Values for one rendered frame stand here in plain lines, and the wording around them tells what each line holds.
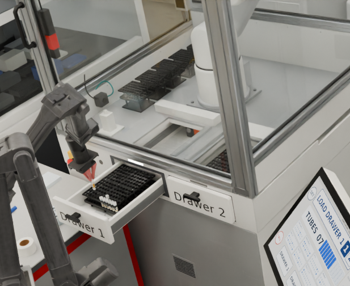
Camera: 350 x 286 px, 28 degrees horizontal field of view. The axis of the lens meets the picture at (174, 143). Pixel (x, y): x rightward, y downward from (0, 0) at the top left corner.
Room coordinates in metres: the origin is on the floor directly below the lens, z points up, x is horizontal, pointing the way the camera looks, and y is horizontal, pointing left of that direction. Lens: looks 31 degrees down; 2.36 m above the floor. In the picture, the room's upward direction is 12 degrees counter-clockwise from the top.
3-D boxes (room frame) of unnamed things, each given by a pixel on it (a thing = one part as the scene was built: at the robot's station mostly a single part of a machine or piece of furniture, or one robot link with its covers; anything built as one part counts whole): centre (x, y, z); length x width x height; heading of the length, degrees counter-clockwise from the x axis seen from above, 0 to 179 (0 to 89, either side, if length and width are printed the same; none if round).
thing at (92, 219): (2.11, 0.38, 0.87); 0.29 x 0.02 x 0.11; 43
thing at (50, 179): (2.59, 0.58, 0.77); 0.13 x 0.09 x 0.02; 133
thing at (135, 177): (2.25, 0.24, 0.87); 0.22 x 0.18 x 0.06; 133
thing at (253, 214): (2.62, -0.21, 0.87); 1.02 x 0.95 x 0.14; 43
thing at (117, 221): (2.26, 0.23, 0.86); 0.40 x 0.26 x 0.06; 133
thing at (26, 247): (2.15, 0.62, 0.78); 0.07 x 0.07 x 0.04
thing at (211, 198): (2.09, -0.05, 0.87); 0.29 x 0.02 x 0.11; 43
